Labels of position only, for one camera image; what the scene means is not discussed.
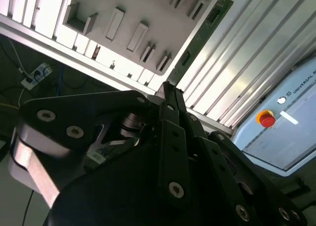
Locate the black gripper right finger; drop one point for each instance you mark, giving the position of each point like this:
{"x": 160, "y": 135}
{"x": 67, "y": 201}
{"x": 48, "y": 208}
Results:
{"x": 212, "y": 152}

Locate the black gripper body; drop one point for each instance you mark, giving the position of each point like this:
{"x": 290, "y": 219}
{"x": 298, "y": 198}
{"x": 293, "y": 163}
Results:
{"x": 118, "y": 186}

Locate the green RAM stick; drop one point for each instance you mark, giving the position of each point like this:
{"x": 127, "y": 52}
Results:
{"x": 205, "y": 31}

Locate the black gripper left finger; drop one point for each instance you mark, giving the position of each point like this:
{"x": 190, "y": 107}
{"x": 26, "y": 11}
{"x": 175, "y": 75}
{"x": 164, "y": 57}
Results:
{"x": 74, "y": 112}

